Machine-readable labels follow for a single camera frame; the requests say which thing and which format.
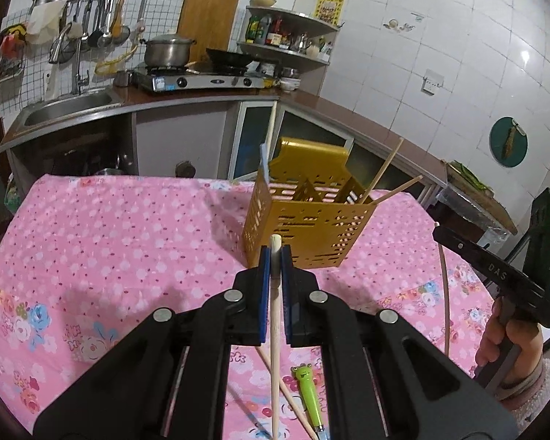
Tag wall hook sticker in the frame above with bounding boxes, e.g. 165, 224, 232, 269
382, 18, 415, 34

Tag row of condiment bottles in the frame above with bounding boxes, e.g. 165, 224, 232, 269
245, 14, 333, 58

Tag wooden handle hanging tool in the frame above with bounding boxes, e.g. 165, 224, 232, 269
502, 119, 526, 157

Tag person's right hand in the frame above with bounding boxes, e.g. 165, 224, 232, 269
476, 305, 545, 388

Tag metal faucet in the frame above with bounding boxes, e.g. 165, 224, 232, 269
50, 23, 91, 95

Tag black wok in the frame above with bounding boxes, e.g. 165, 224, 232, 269
186, 48, 256, 74

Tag yellow wall poster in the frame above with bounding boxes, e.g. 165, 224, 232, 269
314, 0, 345, 27

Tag wooden cutting board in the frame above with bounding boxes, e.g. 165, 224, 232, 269
178, 0, 240, 62

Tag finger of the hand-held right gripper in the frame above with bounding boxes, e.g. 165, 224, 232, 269
433, 224, 487, 267

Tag green frog handle knife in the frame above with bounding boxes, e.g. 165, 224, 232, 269
292, 363, 331, 440

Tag pink floral tablecloth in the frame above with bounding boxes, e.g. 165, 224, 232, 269
0, 174, 524, 440

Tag green round board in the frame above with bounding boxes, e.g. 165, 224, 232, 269
489, 117, 529, 168

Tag green vegetables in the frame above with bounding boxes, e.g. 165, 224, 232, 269
449, 160, 494, 193

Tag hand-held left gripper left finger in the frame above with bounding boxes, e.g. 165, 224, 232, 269
32, 245, 272, 440

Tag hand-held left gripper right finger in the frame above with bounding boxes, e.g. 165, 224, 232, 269
279, 245, 520, 440

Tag yellow perforated utensil holder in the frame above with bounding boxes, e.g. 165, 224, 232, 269
242, 136, 377, 270

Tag light wooden chopstick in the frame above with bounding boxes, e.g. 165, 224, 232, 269
435, 221, 452, 357
358, 137, 405, 205
372, 175, 425, 205
269, 234, 283, 440
255, 346, 320, 440

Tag yellow hose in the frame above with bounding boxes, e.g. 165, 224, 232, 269
94, 48, 138, 77

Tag small wire basket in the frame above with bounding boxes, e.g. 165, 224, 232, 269
0, 57, 26, 83

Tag thick wooden chopping block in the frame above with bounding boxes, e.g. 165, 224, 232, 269
444, 165, 518, 235

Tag stainless steel sink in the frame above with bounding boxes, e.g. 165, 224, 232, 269
23, 92, 121, 127

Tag white hanging cloth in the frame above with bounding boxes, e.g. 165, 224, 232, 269
27, 2, 67, 45

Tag person's right forearm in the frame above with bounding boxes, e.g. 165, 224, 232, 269
497, 356, 550, 411

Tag metal corner shelf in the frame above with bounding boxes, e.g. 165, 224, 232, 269
237, 5, 340, 67

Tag kitchen counter with cabinets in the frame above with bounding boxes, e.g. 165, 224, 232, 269
0, 87, 447, 207

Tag red and yellow hanging bag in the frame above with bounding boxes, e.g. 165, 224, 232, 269
0, 23, 28, 58

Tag steel gas stove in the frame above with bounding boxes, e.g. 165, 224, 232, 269
131, 64, 265, 95

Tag steel cooking pot with lid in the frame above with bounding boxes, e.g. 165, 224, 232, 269
140, 33, 197, 69

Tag row of hanging kitchen utensils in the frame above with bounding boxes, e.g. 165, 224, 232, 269
50, 0, 132, 65

